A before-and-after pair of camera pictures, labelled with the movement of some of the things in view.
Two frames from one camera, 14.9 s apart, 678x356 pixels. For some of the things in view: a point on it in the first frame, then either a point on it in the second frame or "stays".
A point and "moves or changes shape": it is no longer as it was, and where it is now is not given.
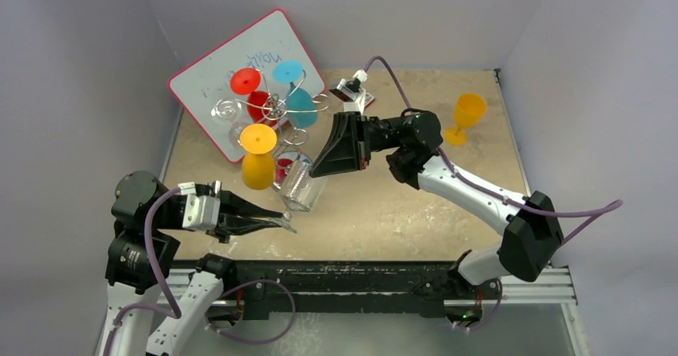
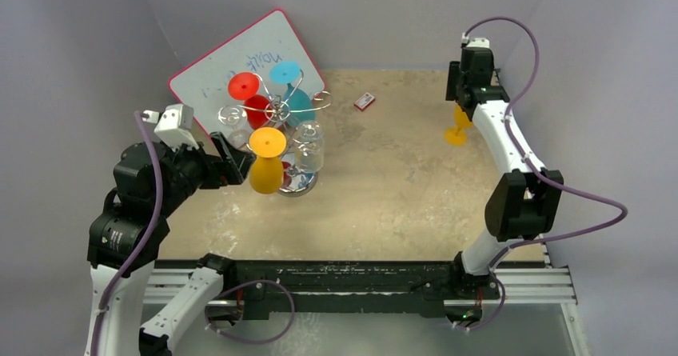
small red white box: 368,99 stays
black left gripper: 233,204 to 237,162
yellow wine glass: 469,109 stays
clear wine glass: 301,191 to 309,146
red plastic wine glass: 247,81 moves or changes shape
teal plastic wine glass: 300,106 stays
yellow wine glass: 258,167 moves or changes shape
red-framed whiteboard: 267,42 stays
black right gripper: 360,142 to 465,94
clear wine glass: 229,110 moves or changes shape
